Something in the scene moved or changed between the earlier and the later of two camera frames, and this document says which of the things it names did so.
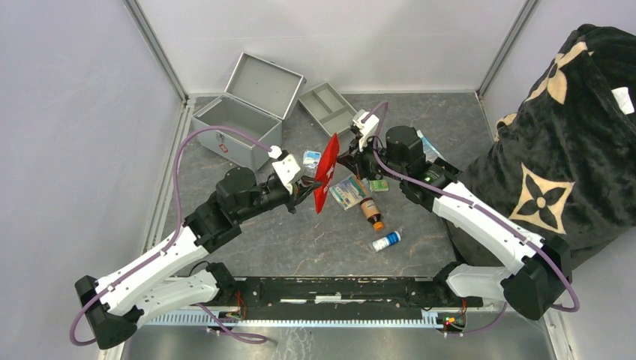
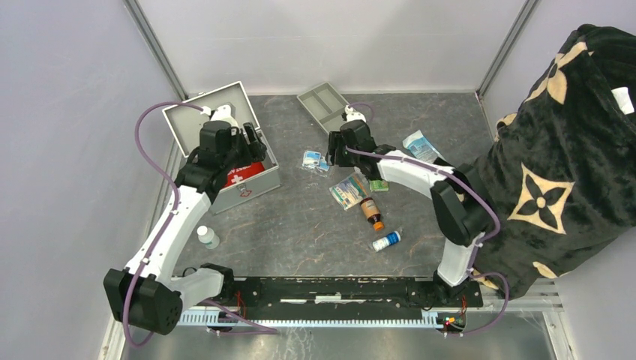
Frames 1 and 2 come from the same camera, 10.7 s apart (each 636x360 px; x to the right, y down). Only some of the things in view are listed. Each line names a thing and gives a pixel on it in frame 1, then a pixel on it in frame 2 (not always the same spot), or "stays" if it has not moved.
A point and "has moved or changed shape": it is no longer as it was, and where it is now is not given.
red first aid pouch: [325, 171] has moved or changed shape
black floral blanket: [564, 166] stays
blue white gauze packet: [431, 153] stays
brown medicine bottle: [371, 211] stays
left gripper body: [281, 196] to [244, 154]
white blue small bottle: [381, 243] stays
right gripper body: [366, 160] to [343, 158]
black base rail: [365, 298] stays
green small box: [379, 185] stays
